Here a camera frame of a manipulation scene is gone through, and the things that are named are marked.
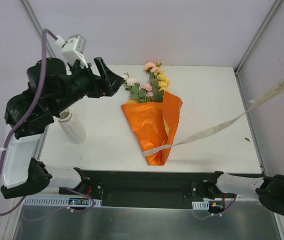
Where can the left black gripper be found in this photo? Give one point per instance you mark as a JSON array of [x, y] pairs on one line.
[[96, 80]]

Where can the orange wrapping paper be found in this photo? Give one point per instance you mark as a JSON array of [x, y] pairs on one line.
[[154, 123]]

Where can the cream printed ribbon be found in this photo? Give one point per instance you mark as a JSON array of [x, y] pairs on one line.
[[271, 93]]

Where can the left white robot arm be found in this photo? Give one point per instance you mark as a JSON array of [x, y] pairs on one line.
[[53, 86]]

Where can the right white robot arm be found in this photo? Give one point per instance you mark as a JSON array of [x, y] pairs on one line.
[[269, 190]]

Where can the white ceramic vase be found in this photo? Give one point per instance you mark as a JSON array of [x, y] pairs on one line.
[[72, 127]]

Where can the artificial flower bouquet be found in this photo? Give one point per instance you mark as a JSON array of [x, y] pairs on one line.
[[150, 91]]

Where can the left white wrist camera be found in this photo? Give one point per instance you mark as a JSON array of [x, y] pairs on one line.
[[72, 49]]

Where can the left aluminium frame post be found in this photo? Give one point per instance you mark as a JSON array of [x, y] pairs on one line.
[[46, 49]]

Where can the aluminium frame post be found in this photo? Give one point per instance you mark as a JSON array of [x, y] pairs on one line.
[[259, 33], [46, 49]]

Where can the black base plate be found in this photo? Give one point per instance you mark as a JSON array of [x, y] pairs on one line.
[[132, 189]]

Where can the left white cable duct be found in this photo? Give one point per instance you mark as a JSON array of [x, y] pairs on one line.
[[56, 201]]

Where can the white cable duct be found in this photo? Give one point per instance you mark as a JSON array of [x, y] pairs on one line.
[[56, 201], [200, 205]]

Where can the right white cable duct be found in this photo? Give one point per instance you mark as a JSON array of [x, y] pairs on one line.
[[200, 205]]

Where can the right aluminium frame post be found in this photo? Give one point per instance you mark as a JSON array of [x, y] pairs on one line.
[[259, 33]]

